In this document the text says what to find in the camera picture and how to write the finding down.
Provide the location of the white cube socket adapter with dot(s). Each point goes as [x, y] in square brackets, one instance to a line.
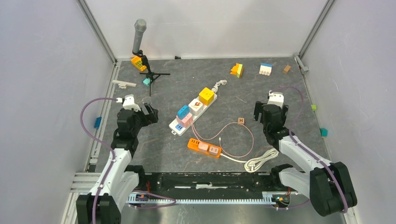
[196, 107]

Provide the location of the white blue toy block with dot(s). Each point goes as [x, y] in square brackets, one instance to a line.
[265, 69]

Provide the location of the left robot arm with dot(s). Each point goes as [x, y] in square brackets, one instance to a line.
[105, 200]

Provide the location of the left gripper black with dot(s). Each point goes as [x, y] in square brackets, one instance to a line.
[151, 117]

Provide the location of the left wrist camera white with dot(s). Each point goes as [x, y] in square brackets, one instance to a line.
[128, 103]

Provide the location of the orange power strip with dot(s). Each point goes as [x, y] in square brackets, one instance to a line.
[193, 145]

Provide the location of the blue socket adapter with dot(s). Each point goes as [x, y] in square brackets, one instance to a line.
[183, 112]

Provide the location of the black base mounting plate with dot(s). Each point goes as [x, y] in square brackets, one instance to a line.
[210, 185]

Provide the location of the white multicolour power strip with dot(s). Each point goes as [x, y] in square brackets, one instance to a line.
[177, 129]

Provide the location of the orange green toy blocks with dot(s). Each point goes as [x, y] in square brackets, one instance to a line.
[237, 70]

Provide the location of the dusty pink usb adapter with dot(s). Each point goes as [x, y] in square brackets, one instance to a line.
[213, 151]

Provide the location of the blue clip left rail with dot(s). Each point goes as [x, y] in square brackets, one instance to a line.
[97, 122]

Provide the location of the teal clip right rail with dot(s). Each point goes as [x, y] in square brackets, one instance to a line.
[323, 132]

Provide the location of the large pink cube adapter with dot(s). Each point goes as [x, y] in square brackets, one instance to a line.
[186, 121]

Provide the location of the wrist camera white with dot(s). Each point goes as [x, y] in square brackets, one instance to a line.
[128, 103]
[275, 98]

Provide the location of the grey microphone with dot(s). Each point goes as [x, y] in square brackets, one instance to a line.
[140, 27]

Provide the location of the small pink charger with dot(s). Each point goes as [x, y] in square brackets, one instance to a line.
[203, 147]

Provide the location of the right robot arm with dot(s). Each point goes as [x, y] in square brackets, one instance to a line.
[326, 184]

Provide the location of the white flat plastic piece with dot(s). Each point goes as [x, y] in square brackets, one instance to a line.
[123, 85]

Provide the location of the brown wooden block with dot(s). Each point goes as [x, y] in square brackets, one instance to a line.
[286, 69]

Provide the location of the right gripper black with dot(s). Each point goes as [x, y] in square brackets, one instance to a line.
[258, 109]

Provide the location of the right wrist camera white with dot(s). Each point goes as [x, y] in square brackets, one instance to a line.
[275, 98]

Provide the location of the white power strip cord plug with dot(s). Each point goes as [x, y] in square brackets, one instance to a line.
[215, 88]

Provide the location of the yellow cube socket adapter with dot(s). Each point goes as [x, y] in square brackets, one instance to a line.
[206, 96]

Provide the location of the wooden letter cube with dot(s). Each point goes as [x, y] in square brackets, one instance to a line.
[241, 121]

